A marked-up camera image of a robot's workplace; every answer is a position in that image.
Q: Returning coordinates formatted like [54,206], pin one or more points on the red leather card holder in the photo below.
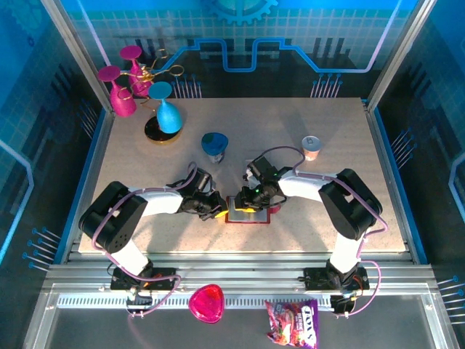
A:
[254,218]

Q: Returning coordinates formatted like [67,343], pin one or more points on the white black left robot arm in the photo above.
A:
[163,203]

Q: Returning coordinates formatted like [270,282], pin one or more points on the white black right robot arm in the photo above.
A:
[301,183]

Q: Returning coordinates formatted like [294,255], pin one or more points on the clear acrylic tiered card stand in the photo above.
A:
[244,183]

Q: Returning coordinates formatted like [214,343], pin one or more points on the blue bowl-shaped cup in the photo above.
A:
[214,142]

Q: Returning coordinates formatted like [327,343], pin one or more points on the pink silver-topped can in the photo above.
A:
[311,147]

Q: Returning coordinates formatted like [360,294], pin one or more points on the blue plastic goblet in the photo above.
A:
[169,118]

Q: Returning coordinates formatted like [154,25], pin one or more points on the pink heart-shaped dish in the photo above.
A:
[206,303]

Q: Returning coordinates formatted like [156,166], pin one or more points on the small black adapter box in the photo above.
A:
[343,304]
[140,300]

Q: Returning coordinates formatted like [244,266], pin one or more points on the purple snack bag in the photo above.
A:
[290,323]

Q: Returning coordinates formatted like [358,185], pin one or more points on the pink plastic goblet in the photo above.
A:
[123,103]

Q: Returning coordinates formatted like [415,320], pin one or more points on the aluminium mounting rail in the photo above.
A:
[236,276]

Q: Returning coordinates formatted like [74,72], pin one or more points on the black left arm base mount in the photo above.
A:
[163,281]

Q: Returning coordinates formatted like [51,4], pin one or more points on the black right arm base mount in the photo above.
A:
[316,280]

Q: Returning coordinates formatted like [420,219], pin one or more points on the aluminium frame post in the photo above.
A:
[78,54]
[399,54]

